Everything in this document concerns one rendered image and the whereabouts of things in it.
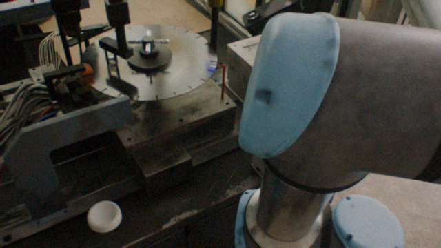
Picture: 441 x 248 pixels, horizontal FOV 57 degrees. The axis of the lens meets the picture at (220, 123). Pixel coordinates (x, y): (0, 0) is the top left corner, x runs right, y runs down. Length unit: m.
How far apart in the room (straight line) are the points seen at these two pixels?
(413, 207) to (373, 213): 1.40
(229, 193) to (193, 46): 0.38
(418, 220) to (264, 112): 1.81
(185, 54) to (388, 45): 0.77
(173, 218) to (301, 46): 0.69
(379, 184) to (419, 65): 1.84
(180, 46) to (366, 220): 0.62
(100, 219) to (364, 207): 0.53
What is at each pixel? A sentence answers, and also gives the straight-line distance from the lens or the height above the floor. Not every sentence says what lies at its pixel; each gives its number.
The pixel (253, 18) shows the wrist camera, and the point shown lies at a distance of 0.80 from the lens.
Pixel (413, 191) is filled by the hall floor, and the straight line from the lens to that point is 2.17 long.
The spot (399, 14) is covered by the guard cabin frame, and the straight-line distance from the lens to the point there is 0.97.
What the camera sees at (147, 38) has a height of 1.00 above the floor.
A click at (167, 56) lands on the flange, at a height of 0.96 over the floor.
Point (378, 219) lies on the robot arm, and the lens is 0.71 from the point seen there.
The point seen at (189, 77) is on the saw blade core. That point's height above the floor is 0.95.
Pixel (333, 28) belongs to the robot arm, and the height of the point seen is 1.37.
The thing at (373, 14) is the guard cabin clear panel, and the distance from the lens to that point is 1.04.
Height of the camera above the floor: 1.51
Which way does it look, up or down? 42 degrees down
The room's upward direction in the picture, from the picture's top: 3 degrees clockwise
